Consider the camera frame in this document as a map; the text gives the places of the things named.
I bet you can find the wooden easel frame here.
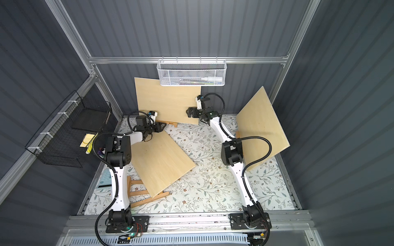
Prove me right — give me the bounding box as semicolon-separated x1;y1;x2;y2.
164;122;178;128

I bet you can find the plywood board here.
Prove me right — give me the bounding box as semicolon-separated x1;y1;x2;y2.
134;77;201;125
131;131;196;196
236;87;290;164

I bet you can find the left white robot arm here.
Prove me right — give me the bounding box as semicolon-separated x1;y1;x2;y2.
104;111;166;233

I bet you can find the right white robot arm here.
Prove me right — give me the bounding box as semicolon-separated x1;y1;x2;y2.
186;93;273;232

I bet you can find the white marker in basket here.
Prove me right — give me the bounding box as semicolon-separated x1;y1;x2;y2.
201;76;223;84

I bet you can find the pink pen cup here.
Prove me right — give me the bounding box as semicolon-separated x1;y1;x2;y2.
96;147;105;158

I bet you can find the yellow sticky note pad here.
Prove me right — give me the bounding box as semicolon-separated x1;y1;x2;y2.
80;133;96;148

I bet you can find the teal calculator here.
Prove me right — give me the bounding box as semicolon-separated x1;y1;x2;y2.
97;168;112;188

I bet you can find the white wire mesh basket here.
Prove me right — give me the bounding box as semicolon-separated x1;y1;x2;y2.
157;59;227;87

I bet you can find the black wire mesh basket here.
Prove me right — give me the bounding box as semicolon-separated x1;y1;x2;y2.
25;91;112;168

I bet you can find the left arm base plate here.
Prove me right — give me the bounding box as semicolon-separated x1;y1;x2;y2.
106;216;150;233

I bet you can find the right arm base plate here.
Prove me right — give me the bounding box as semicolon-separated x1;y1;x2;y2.
228;212;272;230

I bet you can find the aluminium rail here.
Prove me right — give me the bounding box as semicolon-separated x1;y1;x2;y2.
62;210;316;236

